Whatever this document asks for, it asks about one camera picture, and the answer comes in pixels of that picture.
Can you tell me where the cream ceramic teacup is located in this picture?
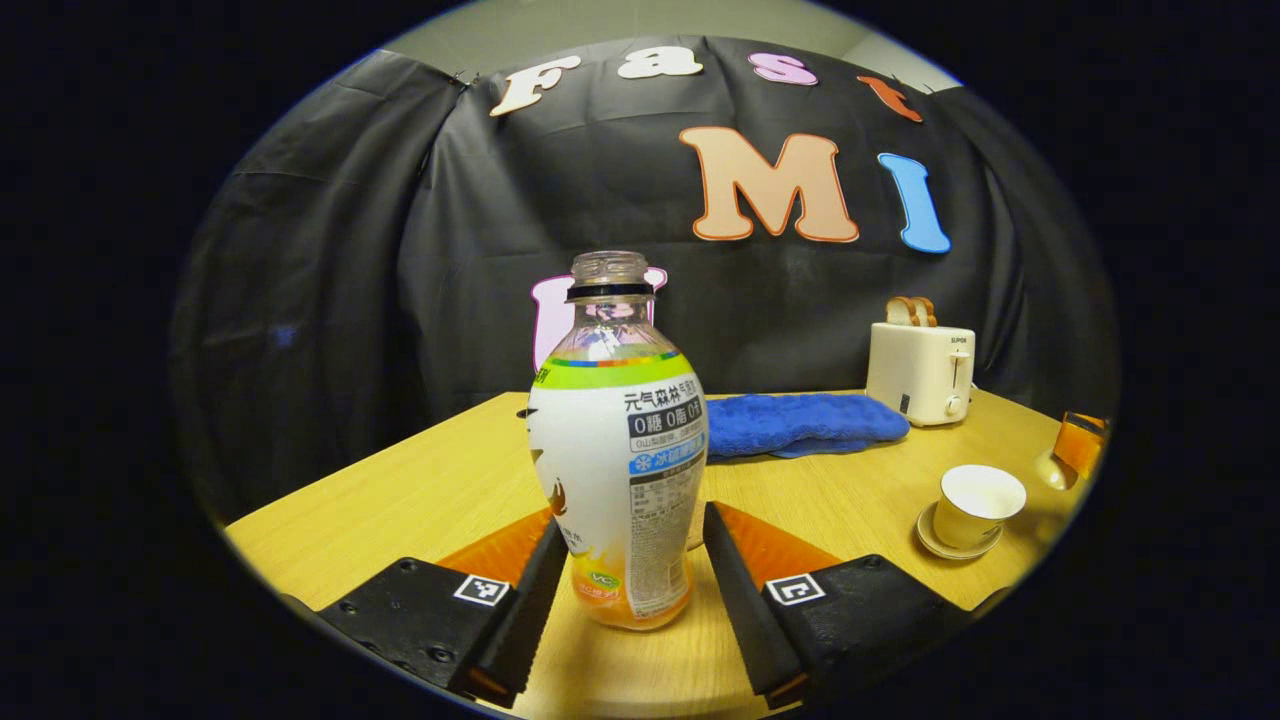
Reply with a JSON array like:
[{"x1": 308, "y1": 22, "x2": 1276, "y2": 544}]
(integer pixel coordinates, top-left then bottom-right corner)
[{"x1": 934, "y1": 464, "x2": 1028, "y2": 550}]

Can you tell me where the blue folded towel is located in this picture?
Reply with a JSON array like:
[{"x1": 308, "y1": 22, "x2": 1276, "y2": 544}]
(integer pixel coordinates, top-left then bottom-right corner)
[{"x1": 705, "y1": 392, "x2": 911, "y2": 461}]

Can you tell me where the black backdrop cloth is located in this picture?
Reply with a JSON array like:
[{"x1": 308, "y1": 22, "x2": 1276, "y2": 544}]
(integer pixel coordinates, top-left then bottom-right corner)
[{"x1": 170, "y1": 35, "x2": 1119, "y2": 531}]

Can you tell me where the clear labelled water bottle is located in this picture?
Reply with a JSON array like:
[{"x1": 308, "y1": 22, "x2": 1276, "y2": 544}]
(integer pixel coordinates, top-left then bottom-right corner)
[{"x1": 527, "y1": 250, "x2": 711, "y2": 632}]

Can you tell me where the cream teacup lid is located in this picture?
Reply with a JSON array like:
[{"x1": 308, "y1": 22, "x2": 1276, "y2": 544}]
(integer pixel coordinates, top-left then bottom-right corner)
[{"x1": 1035, "y1": 448, "x2": 1079, "y2": 491}]

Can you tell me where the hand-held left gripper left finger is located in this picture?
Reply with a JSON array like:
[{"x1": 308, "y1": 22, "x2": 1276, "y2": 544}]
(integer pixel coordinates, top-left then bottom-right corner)
[{"x1": 318, "y1": 508, "x2": 571, "y2": 709}]

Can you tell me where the cream ceramic saucer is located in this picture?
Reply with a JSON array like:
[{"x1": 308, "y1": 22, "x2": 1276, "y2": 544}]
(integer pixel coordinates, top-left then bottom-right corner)
[{"x1": 916, "y1": 500, "x2": 1004, "y2": 561}]

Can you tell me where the cream toaster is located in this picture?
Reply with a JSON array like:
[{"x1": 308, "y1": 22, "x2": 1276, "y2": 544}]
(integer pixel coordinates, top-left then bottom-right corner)
[{"x1": 865, "y1": 322, "x2": 977, "y2": 428}]

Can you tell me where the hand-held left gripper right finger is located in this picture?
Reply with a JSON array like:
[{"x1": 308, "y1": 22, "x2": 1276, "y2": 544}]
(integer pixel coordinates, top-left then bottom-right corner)
[{"x1": 702, "y1": 500, "x2": 971, "y2": 711}]

